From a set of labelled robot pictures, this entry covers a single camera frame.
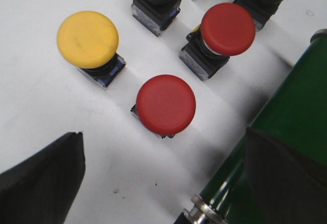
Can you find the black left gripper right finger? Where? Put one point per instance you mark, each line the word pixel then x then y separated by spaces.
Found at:
pixel 288 186

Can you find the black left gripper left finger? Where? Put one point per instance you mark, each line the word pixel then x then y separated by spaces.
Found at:
pixel 42 188

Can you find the green conveyor belt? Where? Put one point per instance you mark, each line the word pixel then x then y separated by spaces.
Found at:
pixel 296 114

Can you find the yellow mushroom button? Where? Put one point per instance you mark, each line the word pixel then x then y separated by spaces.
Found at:
pixel 89 41
pixel 155 15

